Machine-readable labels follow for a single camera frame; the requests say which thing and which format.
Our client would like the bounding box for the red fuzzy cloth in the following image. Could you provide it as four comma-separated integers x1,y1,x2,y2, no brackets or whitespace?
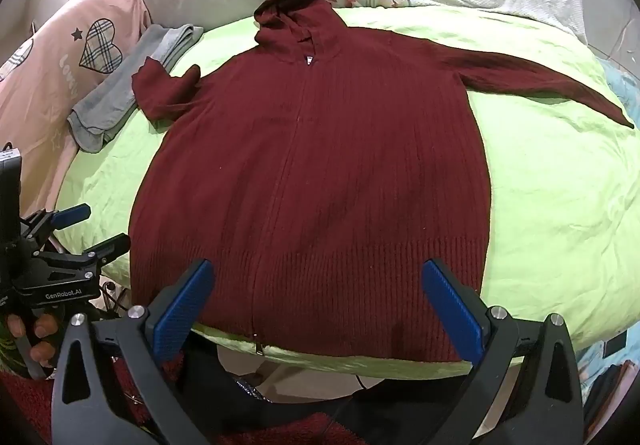
0,352,191,445

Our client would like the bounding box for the dark red hooded sweater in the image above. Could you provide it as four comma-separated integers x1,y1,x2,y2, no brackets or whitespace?
127,0,636,363

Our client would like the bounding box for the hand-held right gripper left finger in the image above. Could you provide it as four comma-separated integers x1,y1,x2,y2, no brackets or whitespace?
51,258,217,445

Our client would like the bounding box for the person's left hand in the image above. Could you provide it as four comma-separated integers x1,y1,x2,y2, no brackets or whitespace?
5,313,63,370

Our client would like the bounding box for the dark cloth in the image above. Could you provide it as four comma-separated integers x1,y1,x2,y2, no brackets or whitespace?
177,350,481,445

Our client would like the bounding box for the light green bedsheet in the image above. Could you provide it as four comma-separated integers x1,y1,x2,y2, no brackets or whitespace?
54,5,640,378

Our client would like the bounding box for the grey folded cloth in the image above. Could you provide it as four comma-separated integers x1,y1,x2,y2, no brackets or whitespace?
67,24,205,154

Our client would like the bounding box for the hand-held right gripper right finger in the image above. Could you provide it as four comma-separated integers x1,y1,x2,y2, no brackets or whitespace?
421,258,585,445

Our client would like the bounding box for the pink heart-print quilt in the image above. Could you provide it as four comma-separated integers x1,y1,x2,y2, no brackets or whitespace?
0,0,153,221

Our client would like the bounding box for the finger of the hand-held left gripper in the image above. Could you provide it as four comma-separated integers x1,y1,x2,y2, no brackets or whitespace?
37,233,132,279
22,204,92,246

